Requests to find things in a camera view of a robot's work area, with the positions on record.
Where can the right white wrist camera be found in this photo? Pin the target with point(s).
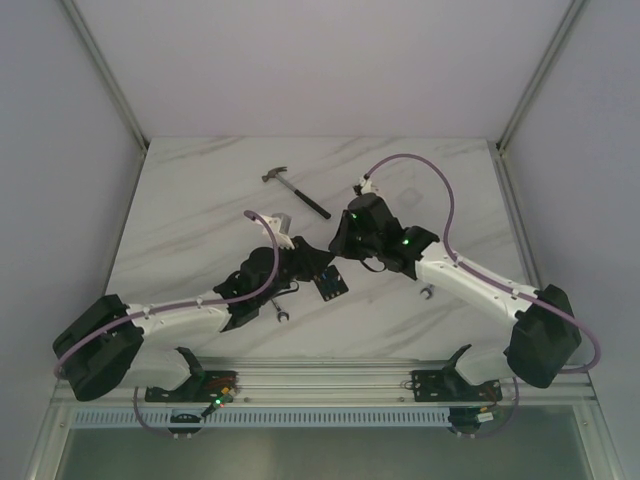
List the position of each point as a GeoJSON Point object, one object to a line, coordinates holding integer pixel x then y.
{"type": "Point", "coordinates": [364, 186]}

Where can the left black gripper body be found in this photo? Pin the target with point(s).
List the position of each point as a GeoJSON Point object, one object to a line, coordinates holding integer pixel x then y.
{"type": "Point", "coordinates": [310, 255]}

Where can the right aluminium frame post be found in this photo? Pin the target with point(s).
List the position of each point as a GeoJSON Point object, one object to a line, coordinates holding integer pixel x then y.
{"type": "Point", "coordinates": [543, 69]}

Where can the clear plastic fuse cover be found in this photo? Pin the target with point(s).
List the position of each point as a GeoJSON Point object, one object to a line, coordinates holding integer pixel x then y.
{"type": "Point", "coordinates": [410, 198]}

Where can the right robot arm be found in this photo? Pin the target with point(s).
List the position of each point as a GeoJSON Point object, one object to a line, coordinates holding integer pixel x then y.
{"type": "Point", "coordinates": [542, 338]}

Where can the aluminium rail base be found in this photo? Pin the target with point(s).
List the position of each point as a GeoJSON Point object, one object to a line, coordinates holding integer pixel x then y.
{"type": "Point", "coordinates": [326, 382]}

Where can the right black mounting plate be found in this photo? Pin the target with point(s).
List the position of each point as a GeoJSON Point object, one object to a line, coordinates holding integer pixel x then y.
{"type": "Point", "coordinates": [429, 386]}

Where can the grey slotted cable duct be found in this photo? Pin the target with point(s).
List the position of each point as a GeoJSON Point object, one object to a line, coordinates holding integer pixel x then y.
{"type": "Point", "coordinates": [93, 418]}

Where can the black mounting plate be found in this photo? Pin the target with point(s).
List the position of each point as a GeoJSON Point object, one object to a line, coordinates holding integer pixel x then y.
{"type": "Point", "coordinates": [429, 386]}
{"type": "Point", "coordinates": [202, 387]}

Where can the silver wrench right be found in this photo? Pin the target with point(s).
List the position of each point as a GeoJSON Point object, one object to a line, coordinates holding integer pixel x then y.
{"type": "Point", "coordinates": [427, 292]}

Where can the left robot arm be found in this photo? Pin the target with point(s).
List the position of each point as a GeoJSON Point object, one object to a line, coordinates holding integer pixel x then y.
{"type": "Point", "coordinates": [113, 344]}

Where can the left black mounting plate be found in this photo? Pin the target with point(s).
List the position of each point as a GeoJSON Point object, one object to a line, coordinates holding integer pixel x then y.
{"type": "Point", "coordinates": [202, 387]}

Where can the silver wrench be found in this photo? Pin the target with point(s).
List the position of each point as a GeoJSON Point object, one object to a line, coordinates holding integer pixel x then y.
{"type": "Point", "coordinates": [427, 292]}
{"type": "Point", "coordinates": [281, 314]}

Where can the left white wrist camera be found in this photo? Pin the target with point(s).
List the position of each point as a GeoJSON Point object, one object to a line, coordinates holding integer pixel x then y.
{"type": "Point", "coordinates": [279, 224]}

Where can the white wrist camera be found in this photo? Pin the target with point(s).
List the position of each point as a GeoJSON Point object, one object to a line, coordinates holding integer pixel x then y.
{"type": "Point", "coordinates": [364, 186]}
{"type": "Point", "coordinates": [279, 224]}

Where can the silver wrench centre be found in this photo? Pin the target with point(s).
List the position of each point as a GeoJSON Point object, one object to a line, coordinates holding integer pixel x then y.
{"type": "Point", "coordinates": [281, 314]}

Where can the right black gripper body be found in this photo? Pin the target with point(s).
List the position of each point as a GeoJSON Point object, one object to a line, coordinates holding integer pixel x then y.
{"type": "Point", "coordinates": [363, 246]}

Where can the claw hammer black handle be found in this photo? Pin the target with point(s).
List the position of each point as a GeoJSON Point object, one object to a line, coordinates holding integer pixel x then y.
{"type": "Point", "coordinates": [276, 173]}

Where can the black fuse box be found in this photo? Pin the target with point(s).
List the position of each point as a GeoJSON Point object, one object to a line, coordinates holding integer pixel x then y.
{"type": "Point", "coordinates": [330, 284]}

